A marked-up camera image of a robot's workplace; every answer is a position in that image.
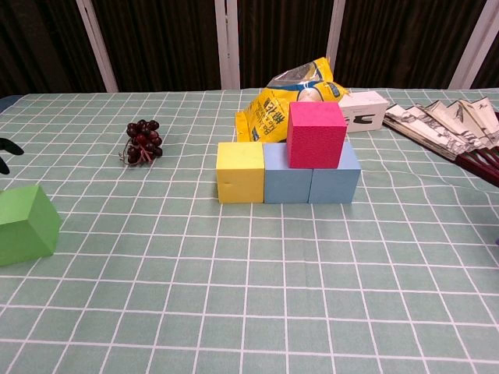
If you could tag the pink-red foam cube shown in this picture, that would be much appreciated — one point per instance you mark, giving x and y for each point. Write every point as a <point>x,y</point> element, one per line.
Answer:
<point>316,136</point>

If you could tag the dark pleated curtain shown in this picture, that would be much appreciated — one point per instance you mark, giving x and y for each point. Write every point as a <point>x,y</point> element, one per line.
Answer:
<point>171,43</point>

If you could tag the white frame post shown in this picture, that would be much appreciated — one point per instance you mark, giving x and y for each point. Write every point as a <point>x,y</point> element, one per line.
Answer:
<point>477,43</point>
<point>227,43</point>
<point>336,27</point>
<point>97,46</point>

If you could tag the yellow foam cube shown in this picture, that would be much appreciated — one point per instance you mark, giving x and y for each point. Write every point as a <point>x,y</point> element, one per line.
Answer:
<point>239,179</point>

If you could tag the painted paper folding fan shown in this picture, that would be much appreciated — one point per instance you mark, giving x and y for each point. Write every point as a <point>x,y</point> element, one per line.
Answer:
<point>448,124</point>

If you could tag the dark red grape bunch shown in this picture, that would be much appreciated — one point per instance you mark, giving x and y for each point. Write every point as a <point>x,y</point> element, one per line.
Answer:
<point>144,140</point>

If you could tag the blue table cover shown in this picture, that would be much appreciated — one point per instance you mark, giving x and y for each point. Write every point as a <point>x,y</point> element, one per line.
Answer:
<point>6,103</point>

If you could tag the green checked tablecloth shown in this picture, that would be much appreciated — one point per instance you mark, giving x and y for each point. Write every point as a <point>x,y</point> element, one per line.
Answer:
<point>234,304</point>

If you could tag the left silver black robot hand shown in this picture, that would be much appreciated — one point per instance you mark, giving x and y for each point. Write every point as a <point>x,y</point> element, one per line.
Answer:
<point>8,152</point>

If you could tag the light blue foam cube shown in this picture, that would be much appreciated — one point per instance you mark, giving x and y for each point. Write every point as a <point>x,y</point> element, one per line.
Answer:
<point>335,187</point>
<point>286,187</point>

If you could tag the yellow snack bag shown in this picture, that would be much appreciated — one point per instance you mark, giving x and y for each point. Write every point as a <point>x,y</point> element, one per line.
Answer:
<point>269,113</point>

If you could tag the green foam cube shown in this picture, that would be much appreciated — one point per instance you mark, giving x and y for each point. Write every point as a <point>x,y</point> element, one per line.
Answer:
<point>19,233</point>

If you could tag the small white cardboard box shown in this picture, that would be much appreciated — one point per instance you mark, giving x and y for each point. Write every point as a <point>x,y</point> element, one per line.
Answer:
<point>366,113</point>

